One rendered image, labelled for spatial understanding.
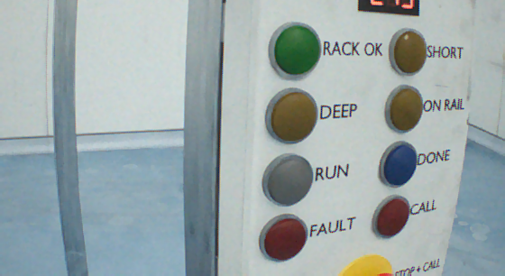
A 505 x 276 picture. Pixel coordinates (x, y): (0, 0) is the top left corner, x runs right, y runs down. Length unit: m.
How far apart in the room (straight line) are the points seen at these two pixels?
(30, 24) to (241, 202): 3.37
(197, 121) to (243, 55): 0.09
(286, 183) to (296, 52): 0.07
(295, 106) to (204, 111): 0.09
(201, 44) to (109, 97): 3.38
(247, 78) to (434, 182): 0.16
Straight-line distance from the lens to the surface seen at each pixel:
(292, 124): 0.32
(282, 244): 0.35
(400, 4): 0.36
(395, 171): 0.37
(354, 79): 0.35
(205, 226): 0.42
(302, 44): 0.32
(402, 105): 0.36
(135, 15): 3.71
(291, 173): 0.33
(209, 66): 0.38
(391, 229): 0.39
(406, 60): 0.36
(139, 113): 3.81
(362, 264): 0.40
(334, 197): 0.36
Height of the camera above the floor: 1.11
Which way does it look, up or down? 15 degrees down
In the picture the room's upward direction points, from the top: 2 degrees clockwise
